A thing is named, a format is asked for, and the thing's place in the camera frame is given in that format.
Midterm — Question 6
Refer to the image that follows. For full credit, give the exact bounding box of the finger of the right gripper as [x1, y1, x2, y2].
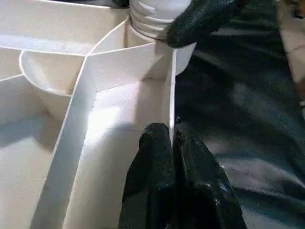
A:
[166, 0, 241, 48]
[112, 0, 131, 8]

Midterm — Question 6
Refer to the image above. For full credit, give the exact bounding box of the white plastic table top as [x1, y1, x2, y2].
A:
[0, 0, 197, 229]

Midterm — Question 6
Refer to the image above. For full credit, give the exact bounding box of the white plastic table leg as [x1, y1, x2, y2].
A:
[128, 0, 191, 40]

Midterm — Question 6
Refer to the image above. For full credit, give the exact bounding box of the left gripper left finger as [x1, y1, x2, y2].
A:
[118, 122, 178, 229]

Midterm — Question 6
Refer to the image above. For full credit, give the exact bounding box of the black table mat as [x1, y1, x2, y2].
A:
[175, 0, 305, 229]

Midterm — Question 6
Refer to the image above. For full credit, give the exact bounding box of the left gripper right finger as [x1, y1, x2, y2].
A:
[173, 130, 250, 229]

